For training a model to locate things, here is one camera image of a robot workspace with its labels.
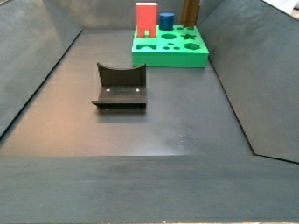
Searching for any brown star prism block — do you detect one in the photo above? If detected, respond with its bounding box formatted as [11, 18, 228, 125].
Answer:
[181, 0, 200, 28]

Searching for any black curved fixture stand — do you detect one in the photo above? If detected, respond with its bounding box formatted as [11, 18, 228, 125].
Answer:
[90, 63, 146, 107]

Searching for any green shape sorter base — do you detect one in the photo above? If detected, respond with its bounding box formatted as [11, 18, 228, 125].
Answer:
[132, 25, 209, 68]

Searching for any blue cylinder block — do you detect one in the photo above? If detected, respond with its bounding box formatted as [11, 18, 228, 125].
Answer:
[158, 12, 173, 31]

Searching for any red arch block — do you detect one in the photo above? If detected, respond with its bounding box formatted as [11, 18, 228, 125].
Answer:
[134, 3, 157, 38]

